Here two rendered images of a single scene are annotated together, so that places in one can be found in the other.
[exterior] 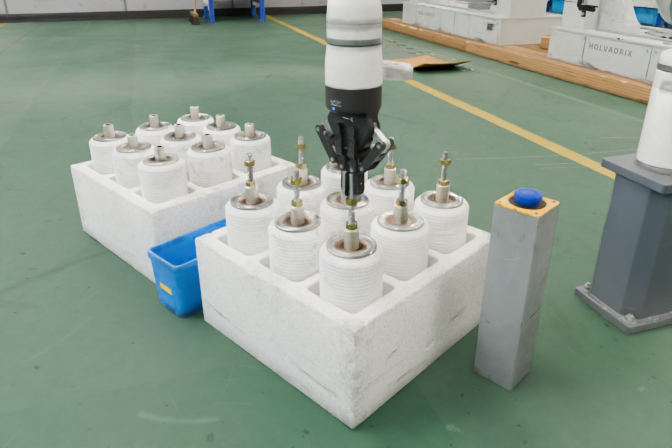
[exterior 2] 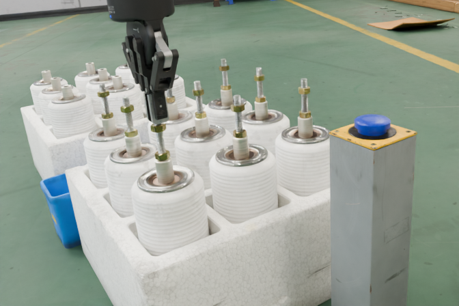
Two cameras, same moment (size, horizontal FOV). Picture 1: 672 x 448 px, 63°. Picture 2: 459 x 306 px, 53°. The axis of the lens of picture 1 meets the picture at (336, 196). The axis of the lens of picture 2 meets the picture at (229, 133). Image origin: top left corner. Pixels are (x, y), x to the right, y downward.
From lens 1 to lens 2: 0.36 m
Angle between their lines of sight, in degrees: 16
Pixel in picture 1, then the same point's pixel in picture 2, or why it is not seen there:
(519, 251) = (358, 193)
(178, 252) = not seen: hidden behind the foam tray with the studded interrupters
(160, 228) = (59, 162)
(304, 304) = (114, 241)
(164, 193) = (67, 129)
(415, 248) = (250, 186)
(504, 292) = (350, 245)
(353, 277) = (156, 214)
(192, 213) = not seen: hidden behind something
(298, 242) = (124, 174)
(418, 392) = not seen: outside the picture
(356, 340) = (146, 287)
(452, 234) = (312, 174)
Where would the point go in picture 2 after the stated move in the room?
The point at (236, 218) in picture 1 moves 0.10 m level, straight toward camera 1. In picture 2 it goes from (88, 149) to (65, 175)
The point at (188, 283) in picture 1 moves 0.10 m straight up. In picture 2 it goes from (68, 214) to (57, 168)
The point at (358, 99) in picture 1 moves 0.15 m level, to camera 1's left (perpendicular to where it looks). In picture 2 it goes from (130, 2) to (12, 10)
